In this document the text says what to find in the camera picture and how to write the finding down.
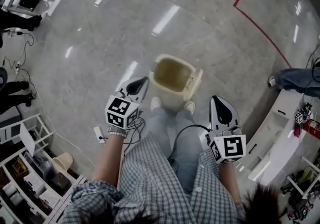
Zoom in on white cluttered equipment rack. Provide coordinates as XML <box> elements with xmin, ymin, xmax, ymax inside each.
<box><xmin>279</xmin><ymin>155</ymin><xmax>320</xmax><ymax>224</ymax></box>

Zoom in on person's white shoe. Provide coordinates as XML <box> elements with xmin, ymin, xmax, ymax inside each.
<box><xmin>150</xmin><ymin>96</ymin><xmax>163</xmax><ymax>112</ymax></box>
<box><xmin>183</xmin><ymin>100</ymin><xmax>196</xmax><ymax>115</ymax></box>

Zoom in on beige wicker basket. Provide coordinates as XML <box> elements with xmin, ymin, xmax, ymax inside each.
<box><xmin>51</xmin><ymin>152</ymin><xmax>75</xmax><ymax>177</ymax></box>

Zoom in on white perforated storage basket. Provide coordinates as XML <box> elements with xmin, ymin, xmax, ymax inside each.
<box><xmin>39</xmin><ymin>189</ymin><xmax>61</xmax><ymax>209</ymax></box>
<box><xmin>23</xmin><ymin>172</ymin><xmax>45</xmax><ymax>196</ymax></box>

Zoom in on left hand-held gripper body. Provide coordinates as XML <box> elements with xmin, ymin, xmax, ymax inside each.
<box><xmin>104</xmin><ymin>76</ymin><xmax>151</xmax><ymax>130</ymax></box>

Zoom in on person's left white shoe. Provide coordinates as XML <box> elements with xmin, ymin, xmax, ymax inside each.
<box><xmin>150</xmin><ymin>96</ymin><xmax>163</xmax><ymax>112</ymax></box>

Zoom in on grey plaid shirt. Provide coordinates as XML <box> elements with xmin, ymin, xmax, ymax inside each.
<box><xmin>58</xmin><ymin>131</ymin><xmax>249</xmax><ymax>224</ymax></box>

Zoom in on person's right forearm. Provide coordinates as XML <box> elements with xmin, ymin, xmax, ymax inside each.
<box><xmin>218</xmin><ymin>161</ymin><xmax>243</xmax><ymax>204</ymax></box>

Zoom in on white beaded bracelet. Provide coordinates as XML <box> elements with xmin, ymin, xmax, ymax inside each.
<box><xmin>107</xmin><ymin>125</ymin><xmax>129</xmax><ymax>138</ymax></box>

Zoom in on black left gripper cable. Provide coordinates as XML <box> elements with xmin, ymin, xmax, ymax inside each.
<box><xmin>121</xmin><ymin>115</ymin><xmax>146</xmax><ymax>155</ymax></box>

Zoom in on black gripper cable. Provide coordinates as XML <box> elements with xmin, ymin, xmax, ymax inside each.
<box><xmin>166</xmin><ymin>124</ymin><xmax>211</xmax><ymax>162</ymax></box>
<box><xmin>121</xmin><ymin>115</ymin><xmax>146</xmax><ymax>155</ymax></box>

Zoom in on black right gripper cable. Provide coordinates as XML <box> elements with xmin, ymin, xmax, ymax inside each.
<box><xmin>166</xmin><ymin>124</ymin><xmax>211</xmax><ymax>162</ymax></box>

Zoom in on white power adapter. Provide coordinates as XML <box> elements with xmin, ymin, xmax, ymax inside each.
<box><xmin>93</xmin><ymin>125</ymin><xmax>106</xmax><ymax>144</ymax></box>

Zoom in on spare hand-held gripper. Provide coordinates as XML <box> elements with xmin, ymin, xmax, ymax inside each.
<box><xmin>293</xmin><ymin>102</ymin><xmax>314</xmax><ymax>125</ymax></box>

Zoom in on person's right white shoe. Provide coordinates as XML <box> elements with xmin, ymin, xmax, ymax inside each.
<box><xmin>183</xmin><ymin>100</ymin><xmax>196</xmax><ymax>115</ymax></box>

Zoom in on person's left forearm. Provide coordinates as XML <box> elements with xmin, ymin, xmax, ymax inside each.
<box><xmin>90</xmin><ymin>128</ymin><xmax>129</xmax><ymax>190</ymax></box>

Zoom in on red fire extinguisher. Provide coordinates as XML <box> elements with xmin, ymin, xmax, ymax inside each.
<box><xmin>301</xmin><ymin>119</ymin><xmax>320</xmax><ymax>141</ymax></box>

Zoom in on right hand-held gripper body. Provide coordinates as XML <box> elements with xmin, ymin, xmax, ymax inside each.
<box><xmin>205</xmin><ymin>95</ymin><xmax>247</xmax><ymax>165</ymax></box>

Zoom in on black hanging cable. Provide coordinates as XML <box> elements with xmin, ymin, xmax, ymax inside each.
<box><xmin>301</xmin><ymin>44</ymin><xmax>320</xmax><ymax>105</ymax></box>

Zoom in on beige trash bin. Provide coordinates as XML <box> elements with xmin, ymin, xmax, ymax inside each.
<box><xmin>148</xmin><ymin>53</ymin><xmax>204</xmax><ymax>108</ymax></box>

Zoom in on light blue jeans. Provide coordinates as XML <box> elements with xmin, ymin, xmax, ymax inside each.
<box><xmin>146</xmin><ymin>106</ymin><xmax>209</xmax><ymax>194</ymax></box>

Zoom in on white floor cable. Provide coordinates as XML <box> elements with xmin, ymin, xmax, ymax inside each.
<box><xmin>31</xmin><ymin>88</ymin><xmax>98</xmax><ymax>168</ymax></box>

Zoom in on red floor tape line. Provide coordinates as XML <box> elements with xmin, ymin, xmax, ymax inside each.
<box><xmin>233</xmin><ymin>0</ymin><xmax>293</xmax><ymax>69</ymax></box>

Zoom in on black floor cable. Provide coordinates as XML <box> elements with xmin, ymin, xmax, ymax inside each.
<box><xmin>1</xmin><ymin>31</ymin><xmax>39</xmax><ymax>100</ymax></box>

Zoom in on white storage shelf rack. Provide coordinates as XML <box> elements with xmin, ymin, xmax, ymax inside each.
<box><xmin>0</xmin><ymin>112</ymin><xmax>87</xmax><ymax>224</ymax></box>

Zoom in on white curved table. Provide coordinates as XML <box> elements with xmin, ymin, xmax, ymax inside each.
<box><xmin>246</xmin><ymin>89</ymin><xmax>320</xmax><ymax>187</ymax></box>

